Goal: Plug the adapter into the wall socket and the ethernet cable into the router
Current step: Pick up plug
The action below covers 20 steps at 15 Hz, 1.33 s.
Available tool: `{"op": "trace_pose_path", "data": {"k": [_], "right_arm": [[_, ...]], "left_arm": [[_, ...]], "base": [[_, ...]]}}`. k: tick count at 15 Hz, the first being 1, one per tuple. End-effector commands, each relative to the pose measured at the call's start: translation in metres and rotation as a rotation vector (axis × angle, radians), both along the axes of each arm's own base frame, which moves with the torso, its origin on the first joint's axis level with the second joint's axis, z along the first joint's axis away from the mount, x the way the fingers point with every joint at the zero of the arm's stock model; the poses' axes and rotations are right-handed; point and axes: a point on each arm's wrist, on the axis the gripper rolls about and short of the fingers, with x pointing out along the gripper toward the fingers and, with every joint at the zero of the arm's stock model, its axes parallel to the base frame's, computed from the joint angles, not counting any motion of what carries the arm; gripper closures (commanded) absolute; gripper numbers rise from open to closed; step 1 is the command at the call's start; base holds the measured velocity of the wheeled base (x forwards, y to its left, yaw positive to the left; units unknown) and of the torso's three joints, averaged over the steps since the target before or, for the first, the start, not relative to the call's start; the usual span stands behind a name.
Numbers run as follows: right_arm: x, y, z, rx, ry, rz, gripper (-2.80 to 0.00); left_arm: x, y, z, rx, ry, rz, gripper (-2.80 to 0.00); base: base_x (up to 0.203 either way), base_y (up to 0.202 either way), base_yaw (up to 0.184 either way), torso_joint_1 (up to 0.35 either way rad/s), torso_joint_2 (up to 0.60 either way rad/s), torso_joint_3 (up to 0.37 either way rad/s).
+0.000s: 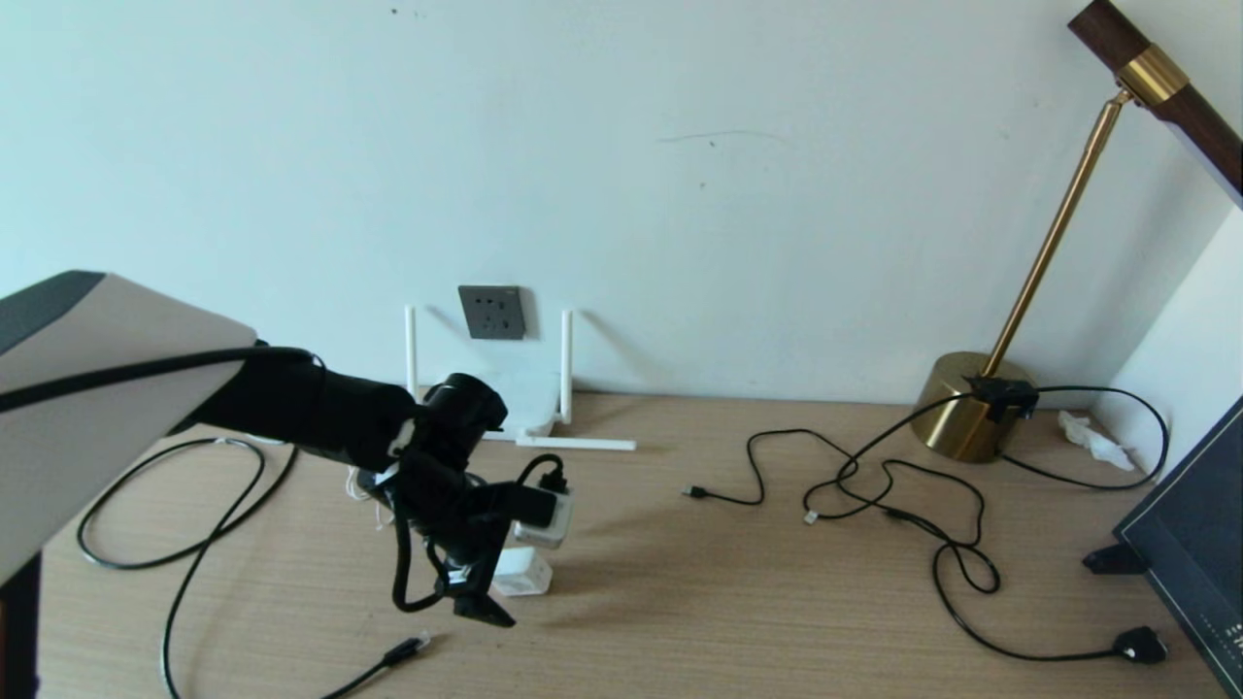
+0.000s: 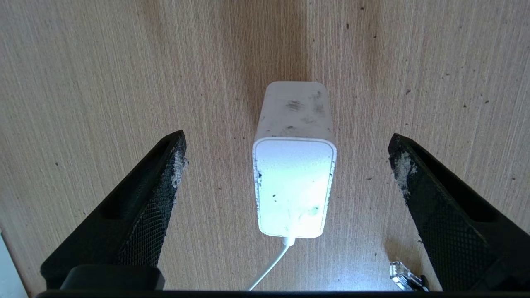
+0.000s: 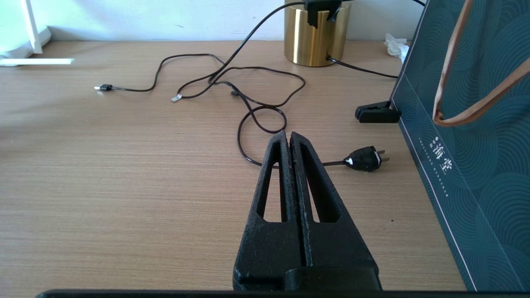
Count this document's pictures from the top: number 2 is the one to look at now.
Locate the white power adapter block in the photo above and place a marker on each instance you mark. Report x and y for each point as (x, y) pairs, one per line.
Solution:
(294, 182)

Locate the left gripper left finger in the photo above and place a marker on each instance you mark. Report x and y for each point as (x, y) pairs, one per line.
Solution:
(124, 231)

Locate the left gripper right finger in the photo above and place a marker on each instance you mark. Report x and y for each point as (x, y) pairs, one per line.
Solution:
(455, 231)

